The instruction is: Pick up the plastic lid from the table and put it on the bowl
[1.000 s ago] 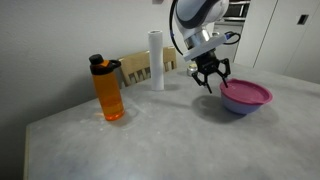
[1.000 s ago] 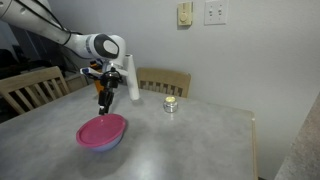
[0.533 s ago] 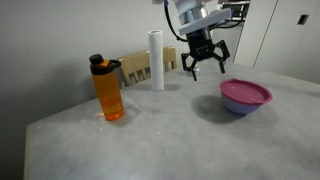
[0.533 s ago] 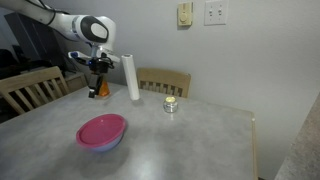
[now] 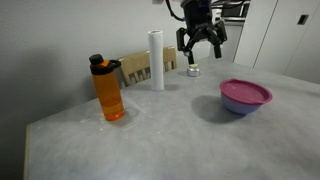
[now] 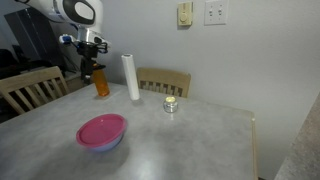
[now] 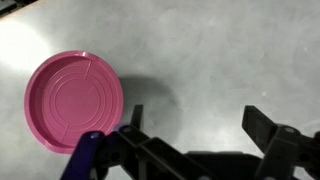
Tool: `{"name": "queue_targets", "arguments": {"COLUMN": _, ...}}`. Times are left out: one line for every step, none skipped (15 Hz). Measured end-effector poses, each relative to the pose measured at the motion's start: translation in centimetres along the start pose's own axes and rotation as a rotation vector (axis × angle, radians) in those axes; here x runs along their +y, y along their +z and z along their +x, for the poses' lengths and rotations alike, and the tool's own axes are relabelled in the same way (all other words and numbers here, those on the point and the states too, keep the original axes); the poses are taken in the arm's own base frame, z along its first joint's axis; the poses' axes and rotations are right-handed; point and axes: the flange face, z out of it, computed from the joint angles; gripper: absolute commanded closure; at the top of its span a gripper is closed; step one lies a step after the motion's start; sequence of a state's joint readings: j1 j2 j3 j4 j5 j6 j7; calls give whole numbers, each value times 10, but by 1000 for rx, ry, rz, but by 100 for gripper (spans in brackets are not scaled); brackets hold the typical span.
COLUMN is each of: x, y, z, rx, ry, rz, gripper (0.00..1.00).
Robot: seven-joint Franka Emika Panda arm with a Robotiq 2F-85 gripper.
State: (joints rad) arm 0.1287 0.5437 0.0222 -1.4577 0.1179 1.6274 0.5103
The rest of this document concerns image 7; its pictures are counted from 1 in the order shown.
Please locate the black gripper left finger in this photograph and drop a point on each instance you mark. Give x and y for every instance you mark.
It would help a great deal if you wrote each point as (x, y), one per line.
(133, 156)

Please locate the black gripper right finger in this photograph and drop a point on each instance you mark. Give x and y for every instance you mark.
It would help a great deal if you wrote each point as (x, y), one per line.
(283, 150)

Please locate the pink plastic plate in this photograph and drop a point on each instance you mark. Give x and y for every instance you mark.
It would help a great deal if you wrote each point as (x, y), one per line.
(73, 100)

